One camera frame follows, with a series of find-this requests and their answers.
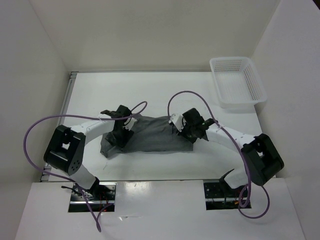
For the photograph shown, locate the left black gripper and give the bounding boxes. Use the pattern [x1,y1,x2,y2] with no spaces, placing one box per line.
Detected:
[104,124,134,150]

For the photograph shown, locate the grey shorts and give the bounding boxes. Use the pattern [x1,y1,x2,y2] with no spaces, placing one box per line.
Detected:
[100,115,194,159]

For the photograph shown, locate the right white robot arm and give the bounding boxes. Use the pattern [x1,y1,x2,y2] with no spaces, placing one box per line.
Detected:
[169,108,285,197]

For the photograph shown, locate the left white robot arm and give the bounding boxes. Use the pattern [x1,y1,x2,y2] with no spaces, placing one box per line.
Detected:
[43,105,137,200]

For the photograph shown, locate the white plastic basket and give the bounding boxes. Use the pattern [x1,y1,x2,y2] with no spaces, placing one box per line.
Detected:
[209,56,267,109]

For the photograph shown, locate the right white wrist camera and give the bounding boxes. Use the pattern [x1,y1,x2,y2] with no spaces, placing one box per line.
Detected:
[168,113,186,132]

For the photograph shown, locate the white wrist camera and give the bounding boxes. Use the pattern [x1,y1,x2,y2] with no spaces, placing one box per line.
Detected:
[168,113,186,132]
[123,117,138,131]

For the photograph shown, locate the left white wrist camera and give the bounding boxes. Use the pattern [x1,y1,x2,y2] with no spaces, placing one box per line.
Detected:
[123,117,138,131]

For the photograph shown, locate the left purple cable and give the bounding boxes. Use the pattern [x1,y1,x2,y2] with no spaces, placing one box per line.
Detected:
[23,100,148,233]

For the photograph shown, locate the aluminium table edge rail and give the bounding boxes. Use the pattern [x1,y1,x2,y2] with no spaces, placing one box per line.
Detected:
[39,71,79,182]

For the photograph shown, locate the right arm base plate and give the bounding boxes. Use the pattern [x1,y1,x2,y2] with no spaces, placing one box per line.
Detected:
[203,179,244,211]

